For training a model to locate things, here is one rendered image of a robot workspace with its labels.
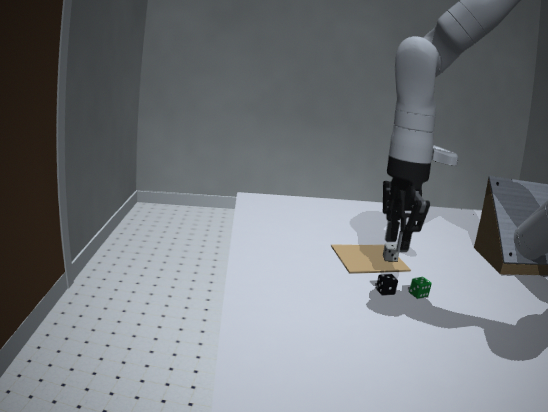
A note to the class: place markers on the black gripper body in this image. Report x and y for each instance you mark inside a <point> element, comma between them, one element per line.
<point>413,175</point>

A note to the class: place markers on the tan flat mat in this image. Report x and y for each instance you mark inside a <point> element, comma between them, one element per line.
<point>367,259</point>

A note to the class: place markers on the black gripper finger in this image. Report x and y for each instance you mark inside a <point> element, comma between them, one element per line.
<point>393,223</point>
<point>418,213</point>

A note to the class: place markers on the grey die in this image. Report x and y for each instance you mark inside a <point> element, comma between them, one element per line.
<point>390,253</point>

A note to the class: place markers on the black die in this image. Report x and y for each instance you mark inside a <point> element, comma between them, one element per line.
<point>386,284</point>

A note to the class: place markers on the green die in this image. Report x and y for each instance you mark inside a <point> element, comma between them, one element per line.
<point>420,287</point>

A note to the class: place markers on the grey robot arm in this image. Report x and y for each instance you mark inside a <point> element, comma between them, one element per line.
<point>417,63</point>

